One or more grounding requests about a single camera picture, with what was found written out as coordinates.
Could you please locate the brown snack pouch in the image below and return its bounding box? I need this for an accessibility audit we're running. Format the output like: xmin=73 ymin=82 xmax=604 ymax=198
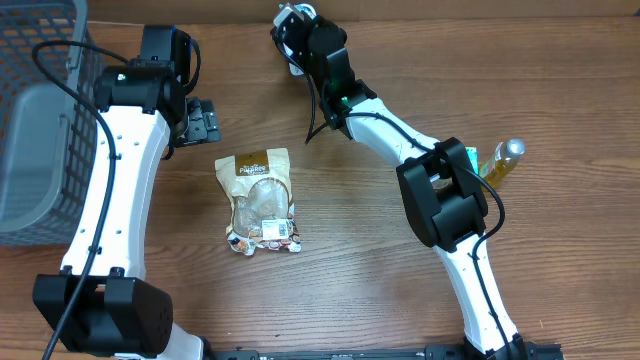
xmin=215 ymin=148 xmax=301 ymax=256

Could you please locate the teal tissue pack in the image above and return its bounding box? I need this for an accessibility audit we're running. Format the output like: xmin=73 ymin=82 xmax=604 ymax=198
xmin=466 ymin=147 xmax=479 ymax=174

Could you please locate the yellow dish soap bottle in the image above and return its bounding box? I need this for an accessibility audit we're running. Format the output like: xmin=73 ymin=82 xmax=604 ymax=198
xmin=479 ymin=138 xmax=526 ymax=188

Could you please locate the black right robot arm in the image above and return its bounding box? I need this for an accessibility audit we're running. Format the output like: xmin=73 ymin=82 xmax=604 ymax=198
xmin=271 ymin=3 xmax=530 ymax=359

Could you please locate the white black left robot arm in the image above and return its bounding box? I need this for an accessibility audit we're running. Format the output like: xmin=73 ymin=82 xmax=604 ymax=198
xmin=33 ymin=65 xmax=214 ymax=359

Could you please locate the white barcode scanner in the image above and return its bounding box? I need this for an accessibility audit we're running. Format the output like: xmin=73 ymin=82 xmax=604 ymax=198
xmin=289 ymin=63 xmax=304 ymax=77

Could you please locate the grey plastic mesh basket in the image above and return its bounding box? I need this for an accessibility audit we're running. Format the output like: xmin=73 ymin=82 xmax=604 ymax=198
xmin=1 ymin=0 xmax=104 ymax=246

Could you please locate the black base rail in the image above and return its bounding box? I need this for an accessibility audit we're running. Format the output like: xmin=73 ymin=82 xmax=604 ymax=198
xmin=209 ymin=342 xmax=566 ymax=360

